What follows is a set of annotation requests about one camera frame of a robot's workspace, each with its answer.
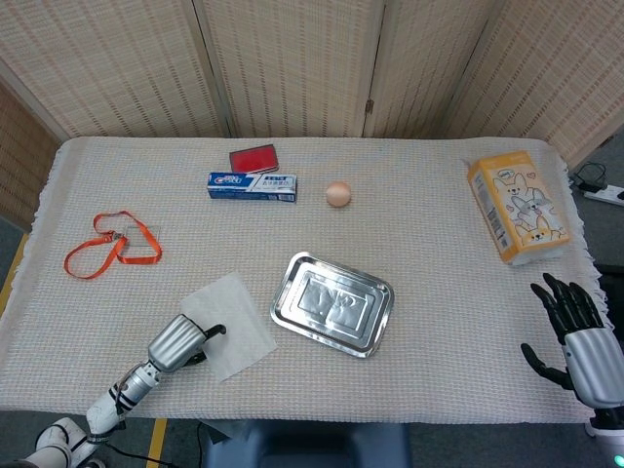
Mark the yellow cartoon dog tissue pack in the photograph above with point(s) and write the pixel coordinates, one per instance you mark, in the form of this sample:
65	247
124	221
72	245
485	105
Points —
526	209

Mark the white power strip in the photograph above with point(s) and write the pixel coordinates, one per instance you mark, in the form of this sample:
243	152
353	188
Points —
604	195

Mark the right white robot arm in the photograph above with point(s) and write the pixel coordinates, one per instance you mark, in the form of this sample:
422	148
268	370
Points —
609	434

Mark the red rectangular case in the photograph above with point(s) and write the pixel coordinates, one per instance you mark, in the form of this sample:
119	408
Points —
253	158

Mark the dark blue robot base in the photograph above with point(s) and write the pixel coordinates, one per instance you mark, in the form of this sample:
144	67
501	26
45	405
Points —
312	446

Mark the brass screen hinge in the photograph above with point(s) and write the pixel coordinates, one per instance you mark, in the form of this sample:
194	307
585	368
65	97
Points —
369	106

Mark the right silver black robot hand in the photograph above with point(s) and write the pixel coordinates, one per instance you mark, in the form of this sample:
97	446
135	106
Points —
595	361

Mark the blue white toothpaste box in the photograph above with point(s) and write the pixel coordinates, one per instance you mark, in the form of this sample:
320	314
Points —
253	188

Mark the woven bamboo folding screen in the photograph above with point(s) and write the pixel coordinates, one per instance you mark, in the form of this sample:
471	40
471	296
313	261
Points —
292	63

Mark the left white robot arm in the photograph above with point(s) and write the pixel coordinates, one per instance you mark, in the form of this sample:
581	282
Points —
112	404

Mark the silver metal tray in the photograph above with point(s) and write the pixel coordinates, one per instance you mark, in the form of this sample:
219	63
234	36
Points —
336	307

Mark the clear plastic badge holder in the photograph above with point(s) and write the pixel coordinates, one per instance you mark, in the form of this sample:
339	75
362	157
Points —
137	244

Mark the cream woven tablecloth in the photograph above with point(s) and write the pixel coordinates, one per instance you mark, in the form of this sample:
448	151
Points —
414	244

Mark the brown egg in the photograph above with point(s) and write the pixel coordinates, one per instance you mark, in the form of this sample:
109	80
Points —
338	194

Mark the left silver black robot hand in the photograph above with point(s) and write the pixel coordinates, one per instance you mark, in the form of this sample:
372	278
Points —
175	343

